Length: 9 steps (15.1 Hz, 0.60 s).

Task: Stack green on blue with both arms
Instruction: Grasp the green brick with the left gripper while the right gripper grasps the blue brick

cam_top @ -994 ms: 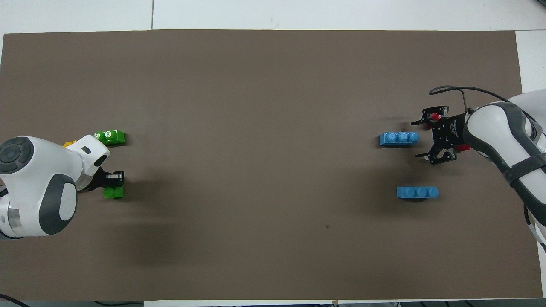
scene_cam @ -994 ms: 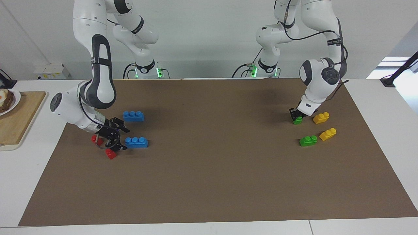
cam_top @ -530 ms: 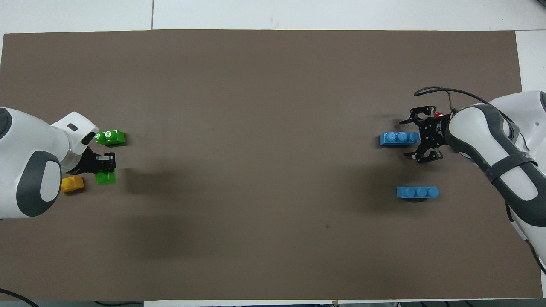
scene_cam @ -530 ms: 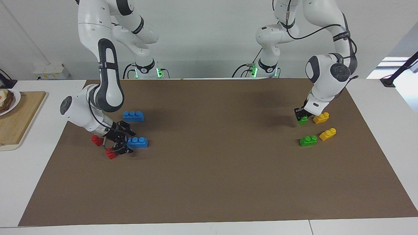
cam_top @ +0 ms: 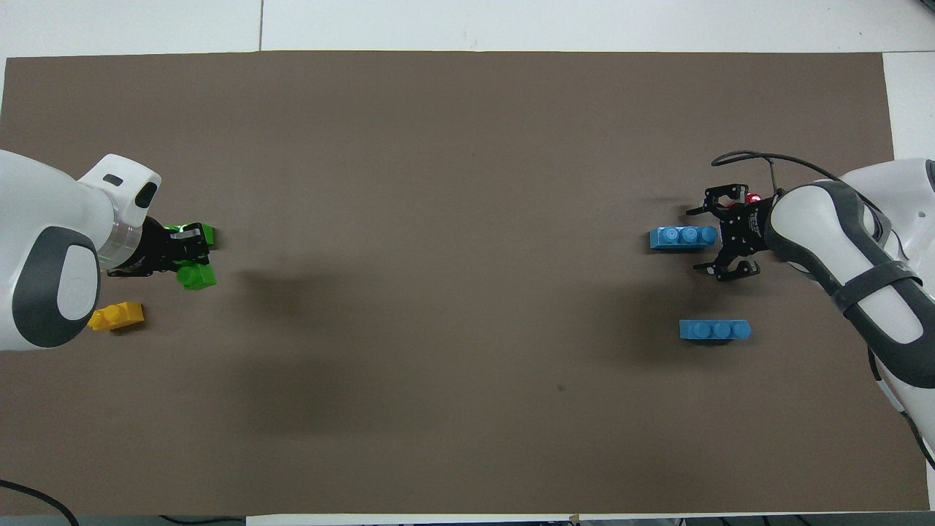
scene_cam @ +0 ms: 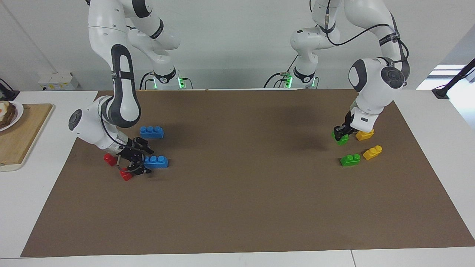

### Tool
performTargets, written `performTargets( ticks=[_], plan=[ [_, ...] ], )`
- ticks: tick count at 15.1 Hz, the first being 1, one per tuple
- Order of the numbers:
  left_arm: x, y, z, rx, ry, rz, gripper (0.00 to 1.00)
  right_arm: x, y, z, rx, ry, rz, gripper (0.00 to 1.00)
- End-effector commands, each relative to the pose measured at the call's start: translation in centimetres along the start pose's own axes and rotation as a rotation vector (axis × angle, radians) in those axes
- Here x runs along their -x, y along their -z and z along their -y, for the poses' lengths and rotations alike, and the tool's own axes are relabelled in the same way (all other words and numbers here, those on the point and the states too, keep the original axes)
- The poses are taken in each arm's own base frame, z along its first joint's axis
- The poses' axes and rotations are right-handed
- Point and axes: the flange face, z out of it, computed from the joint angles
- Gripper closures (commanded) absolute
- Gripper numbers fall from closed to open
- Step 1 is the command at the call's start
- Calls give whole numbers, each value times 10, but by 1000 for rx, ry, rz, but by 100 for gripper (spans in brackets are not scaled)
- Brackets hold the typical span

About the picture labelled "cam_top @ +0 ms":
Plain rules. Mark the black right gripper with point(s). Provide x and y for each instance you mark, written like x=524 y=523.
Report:
x=745 y=228

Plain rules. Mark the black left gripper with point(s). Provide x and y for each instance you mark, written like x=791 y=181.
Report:
x=150 y=252

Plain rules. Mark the blue three-stud toy brick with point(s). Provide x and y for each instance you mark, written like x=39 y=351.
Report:
x=714 y=330
x=681 y=238

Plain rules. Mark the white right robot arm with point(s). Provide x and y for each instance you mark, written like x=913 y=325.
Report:
x=862 y=263

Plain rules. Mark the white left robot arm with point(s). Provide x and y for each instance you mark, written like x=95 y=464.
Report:
x=36 y=234

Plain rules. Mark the yellow two-stud toy brick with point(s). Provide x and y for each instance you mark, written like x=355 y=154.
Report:
x=117 y=316

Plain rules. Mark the brown table mat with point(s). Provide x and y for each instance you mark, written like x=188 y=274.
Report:
x=467 y=219

